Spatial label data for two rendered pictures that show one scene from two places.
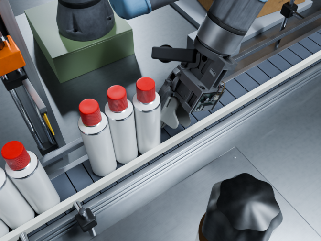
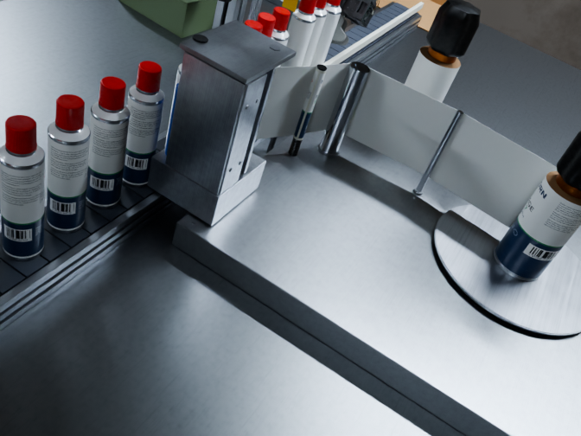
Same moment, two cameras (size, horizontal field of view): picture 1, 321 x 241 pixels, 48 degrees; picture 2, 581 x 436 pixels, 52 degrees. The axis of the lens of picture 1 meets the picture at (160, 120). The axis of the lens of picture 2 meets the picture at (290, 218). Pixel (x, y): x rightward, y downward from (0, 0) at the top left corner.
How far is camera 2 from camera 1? 1.04 m
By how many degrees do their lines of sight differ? 30
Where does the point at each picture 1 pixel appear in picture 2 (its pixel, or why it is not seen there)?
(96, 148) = (304, 41)
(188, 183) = not seen: hidden behind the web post
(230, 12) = not seen: outside the picture
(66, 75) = (188, 29)
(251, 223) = (472, 11)
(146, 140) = (322, 52)
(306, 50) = (384, 20)
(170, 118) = (337, 33)
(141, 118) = (328, 22)
